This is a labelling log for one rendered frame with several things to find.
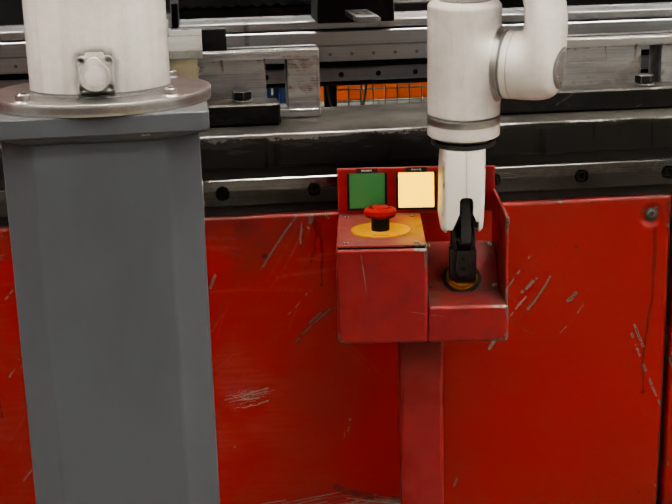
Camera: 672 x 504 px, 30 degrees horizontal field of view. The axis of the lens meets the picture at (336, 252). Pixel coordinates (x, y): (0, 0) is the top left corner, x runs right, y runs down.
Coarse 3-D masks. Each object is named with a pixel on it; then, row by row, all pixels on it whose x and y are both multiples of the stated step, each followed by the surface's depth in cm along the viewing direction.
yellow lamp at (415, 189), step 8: (400, 176) 158; (408, 176) 158; (416, 176) 158; (424, 176) 158; (432, 176) 158; (400, 184) 158; (408, 184) 158; (416, 184) 158; (424, 184) 158; (432, 184) 158; (400, 192) 158; (408, 192) 158; (416, 192) 158; (424, 192) 158; (432, 192) 158; (400, 200) 158; (408, 200) 158; (416, 200) 158; (424, 200) 158; (432, 200) 158
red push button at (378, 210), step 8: (368, 208) 150; (376, 208) 149; (384, 208) 149; (392, 208) 150; (368, 216) 149; (376, 216) 149; (384, 216) 149; (392, 216) 149; (376, 224) 150; (384, 224) 150
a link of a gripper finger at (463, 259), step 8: (456, 240) 147; (464, 248) 148; (456, 256) 150; (464, 256) 149; (472, 256) 150; (456, 264) 150; (464, 264) 150; (472, 264) 150; (456, 272) 151; (464, 272) 150; (472, 272) 151
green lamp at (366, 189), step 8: (352, 176) 158; (360, 176) 158; (368, 176) 158; (376, 176) 158; (384, 176) 158; (352, 184) 158; (360, 184) 158; (368, 184) 158; (376, 184) 158; (384, 184) 158; (352, 192) 158; (360, 192) 158; (368, 192) 158; (376, 192) 158; (384, 192) 158; (352, 200) 159; (360, 200) 159; (368, 200) 159; (376, 200) 159; (384, 200) 159; (352, 208) 159
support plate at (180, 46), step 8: (176, 32) 168; (184, 32) 168; (192, 32) 168; (200, 32) 168; (168, 40) 158; (176, 40) 158; (184, 40) 158; (192, 40) 157; (200, 40) 157; (168, 48) 149; (176, 48) 149; (184, 48) 148; (192, 48) 148; (200, 48) 148; (176, 56) 146; (184, 56) 146; (192, 56) 147; (200, 56) 147
